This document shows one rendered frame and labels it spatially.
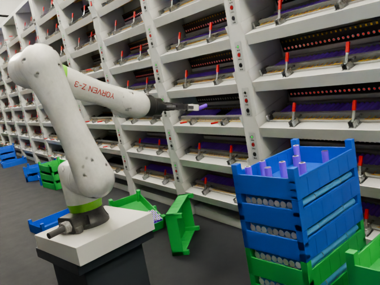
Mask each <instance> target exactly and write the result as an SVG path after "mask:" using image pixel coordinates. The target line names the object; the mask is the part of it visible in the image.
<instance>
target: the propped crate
mask: <svg viewBox="0 0 380 285"><path fill-rule="evenodd" d="M109 206H112V207H117V208H124V209H132V210H139V211H147V212H148V211H151V210H154V211H155V210H156V209H155V208H154V207H153V206H152V205H151V204H150V203H149V202H148V201H147V200H146V199H145V198H144V197H143V196H142V195H141V194H140V190H139V189H138V190H136V194H134V195H130V196H128V197H125V198H121V199H119V200H116V201H113V200H112V199H109ZM156 211H157V210H156ZM157 214H160V213H159V212H158V211H157ZM160 217H162V221H160V222H157V223H155V224H154V227H155V229H154V230H153V232H155V231H158V230H160V229H162V228H165V227H166V220H165V215H164V214H162V215H161V214H160Z"/></svg>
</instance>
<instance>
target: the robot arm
mask: <svg viewBox="0 0 380 285"><path fill-rule="evenodd" d="M7 71H8V75H9V77H10V79H11V80H12V81H13V82H14V83H15V84H16V85H18V86H20V87H23V88H27V89H31V90H33V91H34V93H35V95H36V97H37V98H38V100H39V102H40V104H41V105H42V107H43V108H44V110H45V112H46V114H47V116H48V118H49V120H50V122H51V124H52V126H53V128H54V130H55V132H56V134H57V136H58V138H59V141H60V143H61V146H62V148H63V150H64V153H65V155H66V158H67V160H66V161H64V162H62V163H61V164H60V165H59V166H58V174H59V178H60V181H61V186H62V189H63V194H64V198H65V201H66V205H67V207H68V209H69V211H70V213H68V214H66V215H64V216H62V217H60V218H58V224H59V227H58V228H56V229H54V230H52V231H50V232H48V233H47V234H46V236H47V238H48V239H51V238H53V237H55V236H57V235H59V234H61V233H63V234H80V233H82V232H83V231H84V230H87V229H90V228H94V227H97V226H99V225H102V224H104V223H105V222H107V221H108V220H109V219H110V217H109V214H108V212H107V211H106V210H105V209H104V207H103V204H102V197H104V196H106V195H107V194H108V193H109V192H110V191H111V190H112V188H113V186H114V183H115V175H114V172H113V170H112V168H111V166H110V165H109V163H108V162H107V160H106V159H105V157H104V156H103V154H102V152H101V151H100V149H99V147H98V145H97V144H96V142H95V140H94V138H93V136H92V135H91V133H90V131H89V129H88V127H87V125H86V123H85V121H84V119H83V116H82V114H81V112H80V110H79V108H78V106H77V103H76V101H75V100H81V101H85V102H90V103H93V104H96V105H100V106H103V107H107V108H110V110H111V112H112V113H113V114H114V115H115V116H117V117H118V118H128V117H131V118H142V117H144V116H146V117H147V119H148V117H149V116H153V115H161V114H162V113H163V111H173V110H183V111H199V105H195V104H182V103H181V104H177V103H169V102H163V100H162V99H161V98H154V97H153V96H151V95H149V92H146V94H144V93H143V92H139V91H135V90H130V89H126V88H121V87H118V86H115V85H111V84H108V83H105V82H103V81H100V80H97V79H94V78H92V77H90V76H87V75H85V74H82V73H81V72H79V71H77V70H74V69H72V68H69V67H67V66H65V65H63V64H62V61H61V58H60V56H59V54H58V53H57V52H56V50H54V49H53V48H52V47H51V46H49V45H46V44H32V45H29V46H27V47H26V48H25V49H24V50H23V51H22V52H20V53H17V54H15V55H14V56H13V57H12V58H11V59H10V61H9V63H8V66H7Z"/></svg>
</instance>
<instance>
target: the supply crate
mask: <svg viewBox="0 0 380 285"><path fill-rule="evenodd" d="M344 142H345V147H335V146H300V142H299V139H292V140H291V148H289V149H287V150H284V151H282V152H280V153H278V154H275V155H273V156H271V157H269V158H267V159H264V160H265V161H266V167H268V166H270V167H271V170H272V175H273V177H271V176H261V172H260V164H259V162H257V163H255V164H253V165H251V168H252V175H246V174H245V169H241V163H234V164H232V165H231V168H232V175H233V179H234V186H235V193H241V194H246V195H255V196H263V197H271V198H279V199H285V200H293V201H299V200H301V199H302V198H304V197H305V196H307V195H309V194H311V193H312V192H314V191H316V190H317V189H319V188H321V187H323V186H324V185H326V184H327V183H329V182H331V181H332V180H334V179H336V178H338V177H339V176H341V175H343V174H344V173H346V172H347V171H349V170H351V169H353V168H354V167H356V166H357V159H356V149H355V141H354V139H346V140H345V141H344ZM295 144H297V145H299V148H300V157H301V161H303V162H306V169H307V172H306V173H304V174H302V175H300V176H299V170H298V167H294V166H293V159H292V156H294V152H293V145H295ZM322 150H328V152H329V160H328V161H327V162H325V163H323V162H322V154H321V151H322ZM280 161H285V162H286V166H287V175H288V178H281V175H280V168H279V162H280Z"/></svg>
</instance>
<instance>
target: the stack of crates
mask: <svg viewBox="0 0 380 285"><path fill-rule="evenodd" d="M345 256H346V265H347V274H348V283H349V285H380V234H378V235H377V236H376V237H375V238H374V239H373V240H372V241H371V242H369V243H368V244H367V245H366V246H364V247H363V249H362V250H360V251H359V252H358V251H357V250H354V249H349V250H347V251H346V252H345Z"/></svg>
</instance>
